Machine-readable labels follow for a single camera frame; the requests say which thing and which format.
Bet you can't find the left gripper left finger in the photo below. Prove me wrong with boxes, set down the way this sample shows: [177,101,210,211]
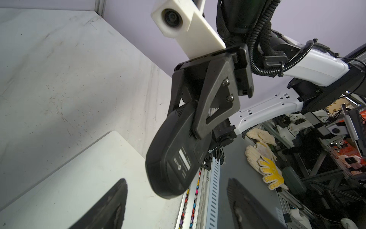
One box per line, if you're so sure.
[70,178,128,229]

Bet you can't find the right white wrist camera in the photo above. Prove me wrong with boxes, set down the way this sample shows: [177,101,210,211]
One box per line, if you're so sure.
[151,0,226,60]

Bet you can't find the white laptop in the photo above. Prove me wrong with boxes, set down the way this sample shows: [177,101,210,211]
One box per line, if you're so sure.
[1,131,182,229]

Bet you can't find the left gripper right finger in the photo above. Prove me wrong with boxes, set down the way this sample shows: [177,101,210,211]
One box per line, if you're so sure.
[226,178,286,229]

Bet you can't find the yellow white work gloves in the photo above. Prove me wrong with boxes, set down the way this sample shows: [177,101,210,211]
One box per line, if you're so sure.
[245,128,289,190]

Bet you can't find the black wireless mouse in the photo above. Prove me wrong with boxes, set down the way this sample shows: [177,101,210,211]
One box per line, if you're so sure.
[145,100,212,199]

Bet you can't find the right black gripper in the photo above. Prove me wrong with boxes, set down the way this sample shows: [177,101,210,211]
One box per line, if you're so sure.
[168,44,254,139]

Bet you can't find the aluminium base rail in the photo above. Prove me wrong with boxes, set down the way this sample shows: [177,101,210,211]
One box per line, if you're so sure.
[174,157,221,229]

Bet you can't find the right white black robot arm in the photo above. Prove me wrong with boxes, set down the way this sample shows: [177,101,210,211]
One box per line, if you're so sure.
[152,1,366,139]

